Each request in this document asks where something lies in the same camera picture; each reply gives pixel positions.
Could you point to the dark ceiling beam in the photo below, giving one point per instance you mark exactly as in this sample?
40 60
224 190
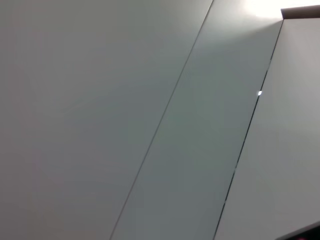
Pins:
302 13

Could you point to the bright ceiling light strip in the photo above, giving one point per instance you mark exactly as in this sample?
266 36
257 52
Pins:
300 3

